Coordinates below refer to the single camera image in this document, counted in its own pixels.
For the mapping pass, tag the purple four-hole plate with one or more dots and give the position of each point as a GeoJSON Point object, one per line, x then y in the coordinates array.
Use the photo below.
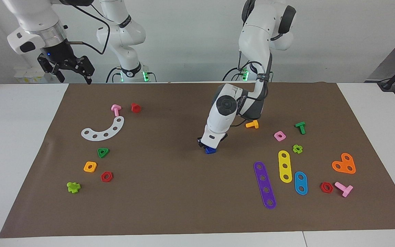
{"type": "Point", "coordinates": [265, 184]}

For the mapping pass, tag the pink square nut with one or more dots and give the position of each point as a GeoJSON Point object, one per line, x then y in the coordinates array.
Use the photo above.
{"type": "Point", "coordinates": [283, 138]}

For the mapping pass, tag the white power strip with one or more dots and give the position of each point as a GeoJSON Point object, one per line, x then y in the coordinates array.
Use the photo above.
{"type": "Point", "coordinates": [29, 75]}

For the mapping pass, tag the white curved five-hole plate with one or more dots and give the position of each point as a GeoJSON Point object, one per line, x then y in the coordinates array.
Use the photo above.
{"type": "Point", "coordinates": [100, 136]}

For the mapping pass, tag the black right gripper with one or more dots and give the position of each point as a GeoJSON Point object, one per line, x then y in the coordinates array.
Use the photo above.
{"type": "Point", "coordinates": [62, 54]}

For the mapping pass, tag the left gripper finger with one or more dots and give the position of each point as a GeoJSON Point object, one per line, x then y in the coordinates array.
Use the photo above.
{"type": "Point", "coordinates": [223, 138]}
{"type": "Point", "coordinates": [202, 142]}

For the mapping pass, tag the blue two-hole plate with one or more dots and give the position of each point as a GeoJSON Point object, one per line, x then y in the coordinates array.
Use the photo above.
{"type": "Point", "coordinates": [300, 183]}

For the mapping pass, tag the lime cross nut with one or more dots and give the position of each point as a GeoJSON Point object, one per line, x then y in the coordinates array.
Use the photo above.
{"type": "Point", "coordinates": [294, 148]}

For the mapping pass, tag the green plastic screw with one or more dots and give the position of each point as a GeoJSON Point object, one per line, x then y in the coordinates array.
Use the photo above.
{"type": "Point", "coordinates": [301, 126]}

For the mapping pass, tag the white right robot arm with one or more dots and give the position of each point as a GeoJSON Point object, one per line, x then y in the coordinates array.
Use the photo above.
{"type": "Point", "coordinates": [125, 37]}

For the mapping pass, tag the orange square nut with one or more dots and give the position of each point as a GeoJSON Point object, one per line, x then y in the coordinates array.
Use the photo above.
{"type": "Point", "coordinates": [85, 167]}

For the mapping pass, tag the orange plastic screw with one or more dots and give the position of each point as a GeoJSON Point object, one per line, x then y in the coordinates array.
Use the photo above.
{"type": "Point", "coordinates": [253, 125]}

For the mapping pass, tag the lime cross-head screw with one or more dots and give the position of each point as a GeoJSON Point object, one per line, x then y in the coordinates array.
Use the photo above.
{"type": "Point", "coordinates": [73, 187]}

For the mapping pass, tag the red plastic screw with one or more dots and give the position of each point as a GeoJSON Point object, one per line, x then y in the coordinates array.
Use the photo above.
{"type": "Point", "coordinates": [135, 108]}

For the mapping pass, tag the pink plastic screw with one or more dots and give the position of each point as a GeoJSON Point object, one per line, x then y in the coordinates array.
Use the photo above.
{"type": "Point", "coordinates": [346, 189]}
{"type": "Point", "coordinates": [116, 109]}

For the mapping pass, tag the blue triangle-head screw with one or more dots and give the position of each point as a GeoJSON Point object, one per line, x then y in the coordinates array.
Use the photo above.
{"type": "Point", "coordinates": [210, 152]}

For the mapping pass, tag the red hexagon nut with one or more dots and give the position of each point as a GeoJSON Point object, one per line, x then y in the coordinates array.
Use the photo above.
{"type": "Point", "coordinates": [322, 188]}
{"type": "Point", "coordinates": [103, 178]}

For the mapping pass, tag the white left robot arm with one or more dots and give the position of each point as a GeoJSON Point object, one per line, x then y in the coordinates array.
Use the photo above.
{"type": "Point", "coordinates": [255, 41]}

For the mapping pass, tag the orange heart three-hole plate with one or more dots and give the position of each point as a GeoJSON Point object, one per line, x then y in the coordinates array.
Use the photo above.
{"type": "Point", "coordinates": [345, 165]}

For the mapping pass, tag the green triangle nut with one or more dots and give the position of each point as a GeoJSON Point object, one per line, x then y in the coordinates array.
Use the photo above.
{"type": "Point", "coordinates": [103, 155]}

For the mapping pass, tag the brown table mat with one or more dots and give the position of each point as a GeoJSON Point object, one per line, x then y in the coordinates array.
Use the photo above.
{"type": "Point", "coordinates": [197, 192]}

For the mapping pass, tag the yellow three-hole plate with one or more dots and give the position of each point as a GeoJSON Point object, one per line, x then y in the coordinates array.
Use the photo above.
{"type": "Point", "coordinates": [284, 160]}

